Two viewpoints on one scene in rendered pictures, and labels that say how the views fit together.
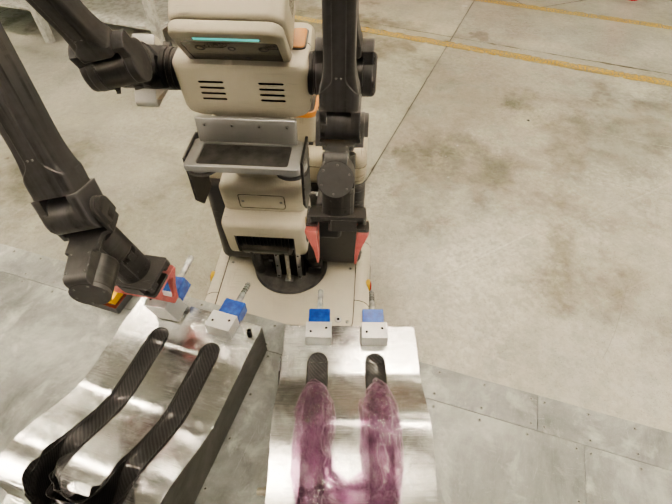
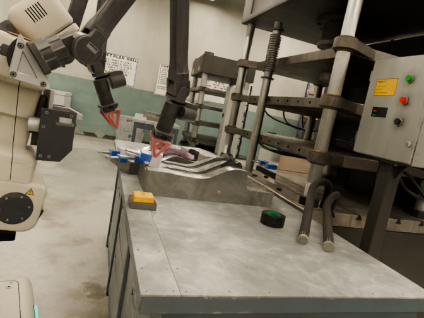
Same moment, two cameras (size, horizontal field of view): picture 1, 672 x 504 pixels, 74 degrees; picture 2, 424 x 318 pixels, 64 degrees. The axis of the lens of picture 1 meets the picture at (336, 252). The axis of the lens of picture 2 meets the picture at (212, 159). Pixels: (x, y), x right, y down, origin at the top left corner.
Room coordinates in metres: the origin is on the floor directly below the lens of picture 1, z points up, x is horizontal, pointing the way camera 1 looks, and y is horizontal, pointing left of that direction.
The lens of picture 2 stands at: (1.06, 1.45, 1.13)
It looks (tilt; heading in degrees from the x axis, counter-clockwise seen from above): 8 degrees down; 234
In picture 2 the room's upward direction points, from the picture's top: 11 degrees clockwise
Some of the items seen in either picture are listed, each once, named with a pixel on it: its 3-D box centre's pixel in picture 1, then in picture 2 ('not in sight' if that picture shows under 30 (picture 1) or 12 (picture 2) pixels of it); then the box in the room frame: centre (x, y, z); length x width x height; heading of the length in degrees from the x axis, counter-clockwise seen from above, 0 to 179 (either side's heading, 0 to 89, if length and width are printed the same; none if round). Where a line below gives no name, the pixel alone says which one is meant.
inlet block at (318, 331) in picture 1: (319, 316); (120, 158); (0.51, 0.03, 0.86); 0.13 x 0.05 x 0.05; 179
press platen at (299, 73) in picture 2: not in sight; (330, 80); (-0.75, 0.06, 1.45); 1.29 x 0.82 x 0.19; 72
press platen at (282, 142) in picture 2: not in sight; (313, 157); (-0.76, 0.06, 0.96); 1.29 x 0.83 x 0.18; 72
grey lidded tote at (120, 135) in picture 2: not in sight; (129, 138); (-1.97, -5.89, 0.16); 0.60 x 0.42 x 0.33; 153
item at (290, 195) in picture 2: not in sight; (304, 186); (-0.76, 0.05, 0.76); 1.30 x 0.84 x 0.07; 72
